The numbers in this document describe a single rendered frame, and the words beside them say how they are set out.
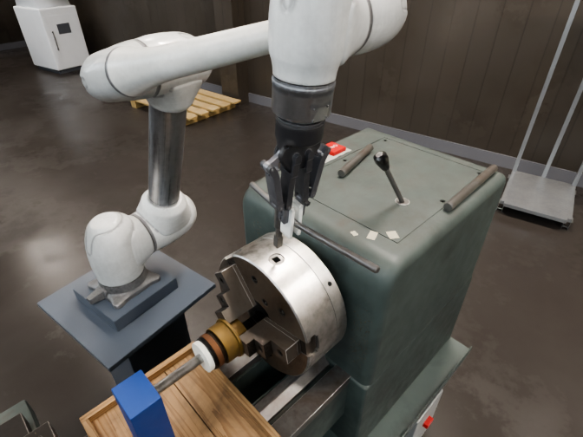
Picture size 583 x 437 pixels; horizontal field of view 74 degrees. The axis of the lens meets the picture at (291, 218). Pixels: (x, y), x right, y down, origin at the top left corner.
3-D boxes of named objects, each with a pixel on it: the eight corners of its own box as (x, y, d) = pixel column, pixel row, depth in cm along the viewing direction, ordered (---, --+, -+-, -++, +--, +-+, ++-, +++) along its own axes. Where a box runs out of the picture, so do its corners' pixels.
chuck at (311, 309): (246, 298, 112) (245, 214, 92) (327, 375, 96) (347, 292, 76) (220, 316, 107) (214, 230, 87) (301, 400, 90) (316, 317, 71)
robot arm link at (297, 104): (350, 81, 54) (343, 120, 58) (308, 61, 59) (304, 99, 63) (298, 92, 50) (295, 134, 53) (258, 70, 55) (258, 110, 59)
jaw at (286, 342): (276, 307, 87) (314, 331, 79) (278, 323, 90) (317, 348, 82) (237, 335, 81) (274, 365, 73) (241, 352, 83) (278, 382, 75)
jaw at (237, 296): (258, 298, 92) (235, 253, 91) (268, 297, 88) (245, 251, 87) (219, 323, 86) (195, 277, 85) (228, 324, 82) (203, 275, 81)
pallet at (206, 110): (244, 107, 518) (243, 99, 511) (193, 129, 458) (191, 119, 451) (176, 89, 584) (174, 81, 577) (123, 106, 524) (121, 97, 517)
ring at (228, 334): (225, 303, 86) (190, 327, 81) (252, 327, 80) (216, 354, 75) (230, 330, 91) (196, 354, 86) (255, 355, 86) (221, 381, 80)
